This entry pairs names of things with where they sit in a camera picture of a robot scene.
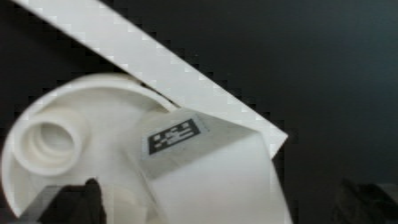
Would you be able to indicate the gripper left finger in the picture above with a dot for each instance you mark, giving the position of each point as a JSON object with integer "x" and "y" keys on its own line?
{"x": 65, "y": 205}

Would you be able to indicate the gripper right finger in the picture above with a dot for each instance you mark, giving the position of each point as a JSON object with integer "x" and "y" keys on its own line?
{"x": 366, "y": 203}

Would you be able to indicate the white round stool seat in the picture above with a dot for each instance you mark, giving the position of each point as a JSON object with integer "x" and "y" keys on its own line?
{"x": 74, "y": 143}

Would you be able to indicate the white stool leg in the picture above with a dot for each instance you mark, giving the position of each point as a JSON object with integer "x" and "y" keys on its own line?
{"x": 204, "y": 166}

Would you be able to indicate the white right barrier rail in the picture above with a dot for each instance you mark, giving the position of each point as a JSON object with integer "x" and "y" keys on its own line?
{"x": 94, "y": 25}

